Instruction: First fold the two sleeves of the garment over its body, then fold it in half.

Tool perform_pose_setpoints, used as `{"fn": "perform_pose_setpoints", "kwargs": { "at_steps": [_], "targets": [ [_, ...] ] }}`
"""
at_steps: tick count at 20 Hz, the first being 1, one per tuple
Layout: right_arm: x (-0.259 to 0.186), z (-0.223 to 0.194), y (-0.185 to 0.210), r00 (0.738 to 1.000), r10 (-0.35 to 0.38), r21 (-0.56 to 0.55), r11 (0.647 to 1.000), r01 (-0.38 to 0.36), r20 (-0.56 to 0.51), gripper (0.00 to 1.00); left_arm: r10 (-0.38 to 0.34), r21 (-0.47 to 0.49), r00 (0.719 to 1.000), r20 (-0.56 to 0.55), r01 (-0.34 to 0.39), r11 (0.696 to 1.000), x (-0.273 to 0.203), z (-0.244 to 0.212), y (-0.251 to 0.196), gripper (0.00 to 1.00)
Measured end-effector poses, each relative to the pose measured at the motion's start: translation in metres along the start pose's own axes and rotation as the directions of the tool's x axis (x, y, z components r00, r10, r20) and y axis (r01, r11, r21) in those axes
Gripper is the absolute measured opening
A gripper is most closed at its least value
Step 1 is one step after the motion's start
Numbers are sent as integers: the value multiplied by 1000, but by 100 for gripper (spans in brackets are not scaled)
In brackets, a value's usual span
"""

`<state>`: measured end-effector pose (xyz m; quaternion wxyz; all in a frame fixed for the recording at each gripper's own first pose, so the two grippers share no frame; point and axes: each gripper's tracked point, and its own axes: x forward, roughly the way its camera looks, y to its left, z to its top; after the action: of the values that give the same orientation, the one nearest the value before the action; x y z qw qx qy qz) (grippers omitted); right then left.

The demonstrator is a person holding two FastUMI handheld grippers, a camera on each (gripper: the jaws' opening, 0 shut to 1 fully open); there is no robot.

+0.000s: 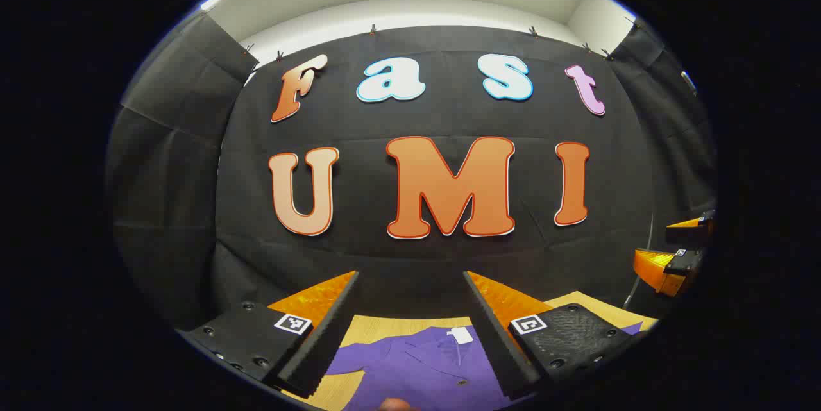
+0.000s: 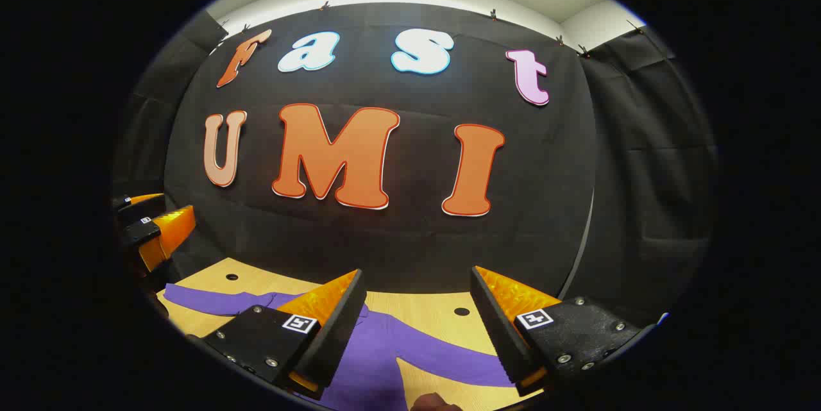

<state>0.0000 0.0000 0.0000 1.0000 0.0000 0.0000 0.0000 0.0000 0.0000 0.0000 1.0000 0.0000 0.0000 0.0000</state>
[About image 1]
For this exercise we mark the thin grey pole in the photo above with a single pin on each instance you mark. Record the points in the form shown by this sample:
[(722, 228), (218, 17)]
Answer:
[(649, 244)]

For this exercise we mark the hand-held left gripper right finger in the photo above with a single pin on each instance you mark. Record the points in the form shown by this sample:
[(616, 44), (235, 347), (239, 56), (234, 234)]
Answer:
[(500, 347)]

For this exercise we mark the ceiling light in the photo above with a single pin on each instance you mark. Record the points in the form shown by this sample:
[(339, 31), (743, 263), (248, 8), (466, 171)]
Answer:
[(211, 0)]

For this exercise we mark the purple shirt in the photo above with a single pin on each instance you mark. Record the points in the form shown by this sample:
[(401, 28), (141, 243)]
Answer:
[(417, 366)]

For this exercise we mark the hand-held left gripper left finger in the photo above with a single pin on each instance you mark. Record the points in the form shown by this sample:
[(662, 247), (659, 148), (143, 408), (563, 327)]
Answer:
[(327, 340)]

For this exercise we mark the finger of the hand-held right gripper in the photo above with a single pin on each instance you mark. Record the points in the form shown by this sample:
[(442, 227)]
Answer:
[(660, 270), (689, 231)]

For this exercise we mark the black backdrop cloth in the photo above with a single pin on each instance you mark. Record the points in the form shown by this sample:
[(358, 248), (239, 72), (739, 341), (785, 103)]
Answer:
[(449, 257)]

